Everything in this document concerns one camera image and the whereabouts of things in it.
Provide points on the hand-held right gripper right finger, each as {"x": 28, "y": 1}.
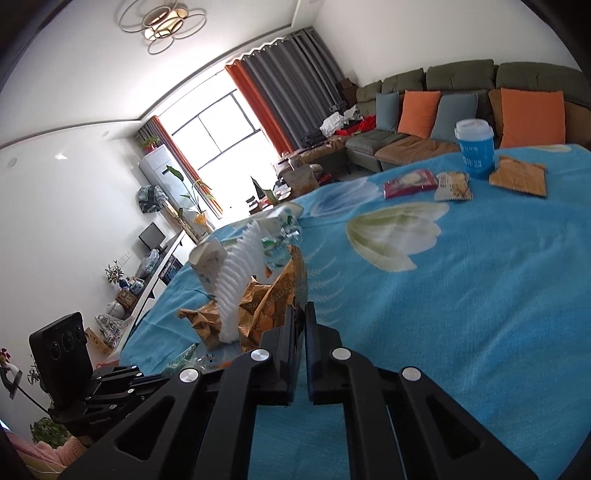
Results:
{"x": 323, "y": 364}

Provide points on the white clothes pile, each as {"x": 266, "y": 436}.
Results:
{"x": 337, "y": 122}

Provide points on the brown paper bag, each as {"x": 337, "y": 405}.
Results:
{"x": 302, "y": 182}

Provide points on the cluttered coffee table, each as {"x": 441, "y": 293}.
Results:
{"x": 286, "y": 177}

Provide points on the white media cabinet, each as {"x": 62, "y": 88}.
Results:
{"x": 159, "y": 272}

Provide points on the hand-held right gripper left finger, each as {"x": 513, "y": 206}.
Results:
{"x": 280, "y": 364}

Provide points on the large leaf plant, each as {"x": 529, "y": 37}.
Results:
{"x": 191, "y": 196}

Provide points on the blue floral blanket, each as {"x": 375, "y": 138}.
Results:
{"x": 461, "y": 300}

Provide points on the orange cushion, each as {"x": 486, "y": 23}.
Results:
{"x": 418, "y": 114}
{"x": 533, "y": 117}

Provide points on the green and brown sofa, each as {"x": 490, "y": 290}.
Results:
{"x": 397, "y": 147}

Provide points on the orange-brown snack packet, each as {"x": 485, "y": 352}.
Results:
{"x": 518, "y": 176}

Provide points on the striped white snack packet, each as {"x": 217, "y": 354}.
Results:
{"x": 453, "y": 187}

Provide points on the red snack packet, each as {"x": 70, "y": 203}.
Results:
{"x": 408, "y": 183}

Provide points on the white paper cup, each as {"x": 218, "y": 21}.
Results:
{"x": 207, "y": 263}

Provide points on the brown box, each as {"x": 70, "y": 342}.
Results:
{"x": 347, "y": 92}

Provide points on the grey curtain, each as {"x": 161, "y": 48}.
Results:
{"x": 295, "y": 83}

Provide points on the small black monitor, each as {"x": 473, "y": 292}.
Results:
{"x": 151, "y": 236}

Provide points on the blue cushion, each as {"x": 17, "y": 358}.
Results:
{"x": 387, "y": 111}
{"x": 455, "y": 117}

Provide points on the person's left forearm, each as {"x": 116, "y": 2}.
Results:
{"x": 46, "y": 461}

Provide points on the blue patterned bag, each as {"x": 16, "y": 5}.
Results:
{"x": 150, "y": 198}

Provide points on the blue cup with white lid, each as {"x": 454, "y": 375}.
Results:
{"x": 475, "y": 147}

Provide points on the clear plastic bottle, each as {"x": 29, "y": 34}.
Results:
{"x": 277, "y": 230}

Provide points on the orange curtain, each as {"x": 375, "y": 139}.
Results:
{"x": 261, "y": 108}
{"x": 184, "y": 161}

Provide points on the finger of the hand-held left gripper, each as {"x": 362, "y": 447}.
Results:
{"x": 117, "y": 374}
{"x": 122, "y": 397}

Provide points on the red cloth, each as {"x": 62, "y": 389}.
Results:
{"x": 362, "y": 125}

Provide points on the white standing air conditioner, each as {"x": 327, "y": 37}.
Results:
{"x": 159, "y": 173}

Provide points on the green bushy plant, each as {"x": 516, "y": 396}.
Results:
{"x": 48, "y": 431}

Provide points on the golden snack bag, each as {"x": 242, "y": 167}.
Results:
{"x": 265, "y": 300}

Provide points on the small potted plant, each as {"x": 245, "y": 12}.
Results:
{"x": 114, "y": 274}

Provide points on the white ridged plastic cup stack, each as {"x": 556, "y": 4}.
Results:
{"x": 235, "y": 286}

